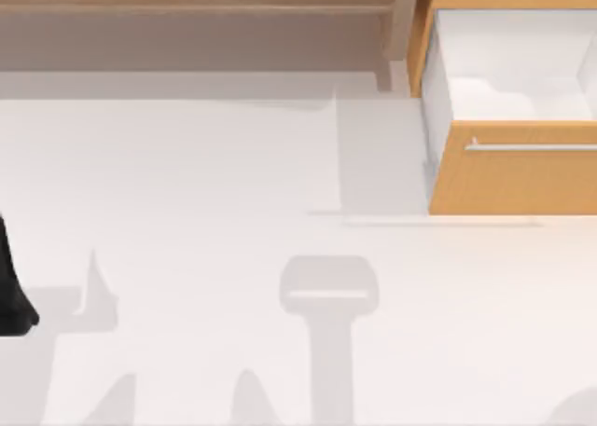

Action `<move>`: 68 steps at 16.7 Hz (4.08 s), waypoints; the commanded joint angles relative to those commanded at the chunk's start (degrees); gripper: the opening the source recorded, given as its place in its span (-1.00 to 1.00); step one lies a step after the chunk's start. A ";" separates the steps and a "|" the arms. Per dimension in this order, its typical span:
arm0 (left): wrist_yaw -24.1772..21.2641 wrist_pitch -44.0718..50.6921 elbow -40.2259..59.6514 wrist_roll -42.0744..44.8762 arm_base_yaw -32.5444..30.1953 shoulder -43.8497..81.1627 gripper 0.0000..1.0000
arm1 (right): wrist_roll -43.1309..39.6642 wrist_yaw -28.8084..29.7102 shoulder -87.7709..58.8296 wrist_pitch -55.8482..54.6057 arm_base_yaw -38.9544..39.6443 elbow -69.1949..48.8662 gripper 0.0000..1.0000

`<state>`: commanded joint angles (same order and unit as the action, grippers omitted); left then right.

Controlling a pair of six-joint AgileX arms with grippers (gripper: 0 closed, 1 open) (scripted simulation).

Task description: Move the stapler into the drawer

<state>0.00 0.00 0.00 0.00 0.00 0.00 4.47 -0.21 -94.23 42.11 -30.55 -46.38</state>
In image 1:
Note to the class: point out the wooden open shelf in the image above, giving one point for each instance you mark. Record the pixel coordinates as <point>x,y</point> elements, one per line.
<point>196,25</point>

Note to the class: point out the pale wooden drawer front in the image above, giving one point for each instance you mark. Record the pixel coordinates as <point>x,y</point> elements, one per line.
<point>513,183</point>

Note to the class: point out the pulled-out white drawer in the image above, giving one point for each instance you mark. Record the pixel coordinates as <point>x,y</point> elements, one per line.
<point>508,67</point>

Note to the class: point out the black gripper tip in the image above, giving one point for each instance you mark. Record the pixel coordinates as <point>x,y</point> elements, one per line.
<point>11,300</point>

